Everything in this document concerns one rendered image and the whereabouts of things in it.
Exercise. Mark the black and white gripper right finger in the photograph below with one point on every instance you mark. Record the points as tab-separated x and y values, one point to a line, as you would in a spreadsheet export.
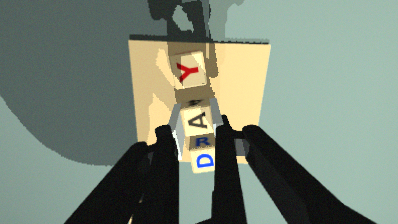
298	195

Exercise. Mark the tan square mat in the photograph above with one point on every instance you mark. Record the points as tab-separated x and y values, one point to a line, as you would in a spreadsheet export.
235	76

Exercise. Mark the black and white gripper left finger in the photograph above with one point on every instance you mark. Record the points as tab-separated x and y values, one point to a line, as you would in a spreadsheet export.
113	200

